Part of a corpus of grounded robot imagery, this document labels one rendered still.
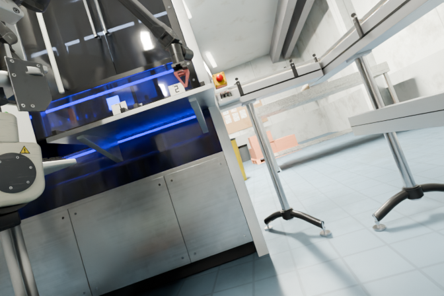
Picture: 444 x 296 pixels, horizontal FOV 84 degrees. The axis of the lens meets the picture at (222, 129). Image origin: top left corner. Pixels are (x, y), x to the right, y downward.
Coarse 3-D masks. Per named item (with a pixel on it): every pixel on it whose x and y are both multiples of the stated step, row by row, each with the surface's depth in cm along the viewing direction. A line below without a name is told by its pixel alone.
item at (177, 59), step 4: (172, 56) 113; (176, 56) 112; (180, 56) 113; (172, 60) 114; (176, 60) 112; (180, 60) 113; (184, 60) 115; (172, 64) 110; (176, 64) 110; (172, 68) 113; (176, 68) 114; (180, 68) 114
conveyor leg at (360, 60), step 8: (360, 56) 126; (360, 64) 126; (360, 72) 127; (368, 72) 125; (368, 80) 125; (368, 88) 126; (376, 88) 125; (376, 96) 124; (376, 104) 125; (384, 104) 125; (392, 136) 122; (392, 144) 123; (392, 152) 124; (400, 152) 122; (400, 160) 122; (400, 168) 122; (408, 168) 121; (400, 176) 124; (408, 176) 121; (408, 184) 121; (416, 200) 120
